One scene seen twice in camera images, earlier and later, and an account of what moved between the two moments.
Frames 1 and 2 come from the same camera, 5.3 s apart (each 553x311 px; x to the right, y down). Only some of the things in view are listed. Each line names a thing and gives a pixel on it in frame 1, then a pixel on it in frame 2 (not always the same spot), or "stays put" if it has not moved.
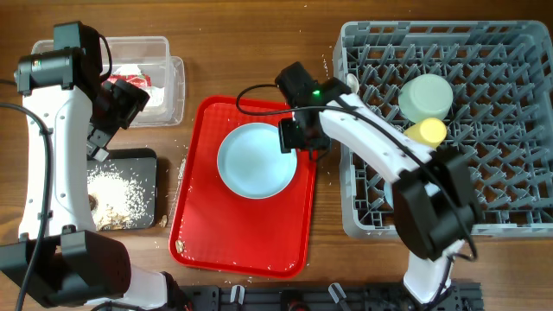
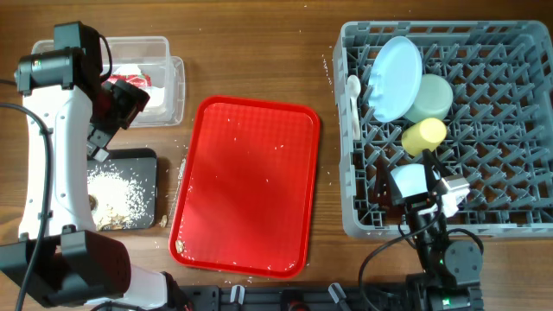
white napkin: x=155 y=94 stays put
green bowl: x=425 y=96 stays put
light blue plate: x=251 y=161 → x=395 y=79
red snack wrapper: x=143 y=80 stays put
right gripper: x=291 y=136 → x=416 y=201
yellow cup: x=430 y=131 stays put
